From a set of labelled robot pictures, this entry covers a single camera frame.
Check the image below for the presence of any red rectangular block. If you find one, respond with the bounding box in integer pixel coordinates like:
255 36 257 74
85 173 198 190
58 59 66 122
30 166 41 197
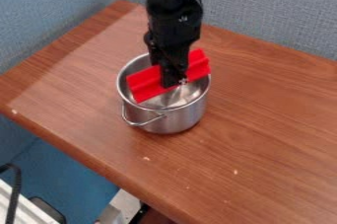
126 49 210 103

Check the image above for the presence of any black cable loop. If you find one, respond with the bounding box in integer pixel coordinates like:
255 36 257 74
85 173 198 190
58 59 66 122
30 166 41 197
0 163 22 224

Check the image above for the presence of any white device with black part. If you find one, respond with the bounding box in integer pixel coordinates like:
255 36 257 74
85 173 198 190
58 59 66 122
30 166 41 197
0 179 66 224

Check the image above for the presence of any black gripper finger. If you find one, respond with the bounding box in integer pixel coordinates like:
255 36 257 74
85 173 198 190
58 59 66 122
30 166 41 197
146 39 162 65
159 49 189 88

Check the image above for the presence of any stainless steel pot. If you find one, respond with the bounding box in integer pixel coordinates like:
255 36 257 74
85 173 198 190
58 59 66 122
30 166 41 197
115 53 210 134

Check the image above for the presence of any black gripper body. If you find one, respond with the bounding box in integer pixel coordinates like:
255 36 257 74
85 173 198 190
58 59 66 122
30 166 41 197
143 0 203 51

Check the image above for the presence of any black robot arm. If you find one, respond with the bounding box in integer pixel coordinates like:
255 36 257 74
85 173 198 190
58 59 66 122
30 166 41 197
143 0 203 88

